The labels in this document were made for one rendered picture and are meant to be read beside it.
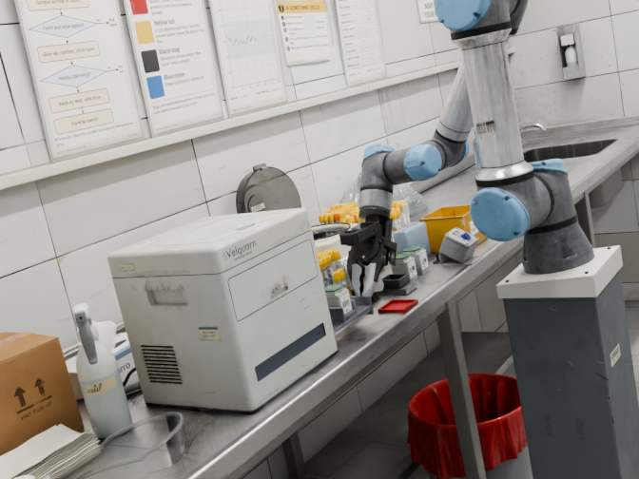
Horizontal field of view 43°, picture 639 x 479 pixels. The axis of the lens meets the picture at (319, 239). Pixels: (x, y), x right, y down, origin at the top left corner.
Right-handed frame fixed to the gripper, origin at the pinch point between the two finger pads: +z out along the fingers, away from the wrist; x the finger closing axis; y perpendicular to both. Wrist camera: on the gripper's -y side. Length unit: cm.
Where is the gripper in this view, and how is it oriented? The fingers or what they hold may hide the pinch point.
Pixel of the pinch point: (361, 297)
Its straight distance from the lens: 179.7
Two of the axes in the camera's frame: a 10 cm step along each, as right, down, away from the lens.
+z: -1.0, 9.7, -2.3
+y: 5.7, 2.4, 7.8
